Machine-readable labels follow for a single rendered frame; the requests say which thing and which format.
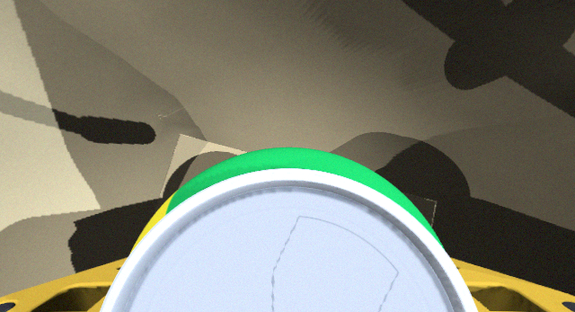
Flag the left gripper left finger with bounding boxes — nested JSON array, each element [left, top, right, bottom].
[[0, 258, 127, 312]]

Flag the beige canvas tote bag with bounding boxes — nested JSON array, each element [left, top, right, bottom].
[[0, 0, 575, 298]]

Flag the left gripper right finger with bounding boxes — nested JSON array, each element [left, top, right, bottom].
[[450, 258, 575, 312]]

